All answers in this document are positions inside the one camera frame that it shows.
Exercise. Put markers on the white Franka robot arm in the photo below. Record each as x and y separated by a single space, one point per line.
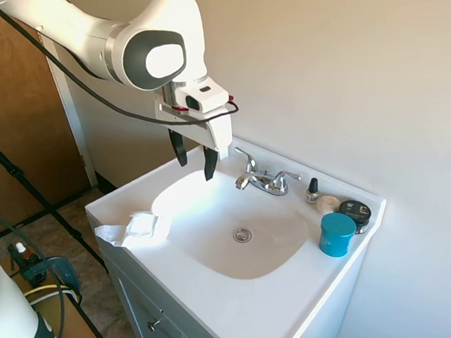
79 31

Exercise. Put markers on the wooden base board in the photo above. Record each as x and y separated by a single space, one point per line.
78 336

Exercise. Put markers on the grey vanity cabinet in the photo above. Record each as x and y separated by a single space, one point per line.
134 303

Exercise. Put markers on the white door frame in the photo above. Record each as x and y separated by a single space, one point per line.
72 123

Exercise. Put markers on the white vanity sink top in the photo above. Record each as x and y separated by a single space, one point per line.
221 296

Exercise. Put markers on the white tissue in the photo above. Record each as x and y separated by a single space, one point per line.
141 225

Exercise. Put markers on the amber dropper bottle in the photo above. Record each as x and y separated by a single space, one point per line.
22 252

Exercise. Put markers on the black tripod leg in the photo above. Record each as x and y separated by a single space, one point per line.
33 189

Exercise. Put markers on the teal cosmetic jar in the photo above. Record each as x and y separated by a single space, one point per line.
336 234

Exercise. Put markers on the dark teal clamp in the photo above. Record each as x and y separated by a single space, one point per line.
62 272

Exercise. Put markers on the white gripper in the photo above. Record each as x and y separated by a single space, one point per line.
218 132

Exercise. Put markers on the chrome faucet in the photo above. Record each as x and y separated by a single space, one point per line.
264 181

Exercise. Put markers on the small black-capped bottle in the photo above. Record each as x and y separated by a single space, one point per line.
311 194

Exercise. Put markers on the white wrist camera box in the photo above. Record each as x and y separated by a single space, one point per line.
205 95

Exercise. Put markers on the chrome sink drain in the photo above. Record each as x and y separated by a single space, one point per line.
242 234

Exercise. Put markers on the black cosmetic jar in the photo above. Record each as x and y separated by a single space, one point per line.
356 213

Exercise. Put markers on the brown wooden door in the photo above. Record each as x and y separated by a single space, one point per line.
7 117

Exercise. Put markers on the white tape roll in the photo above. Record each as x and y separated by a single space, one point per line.
328 203

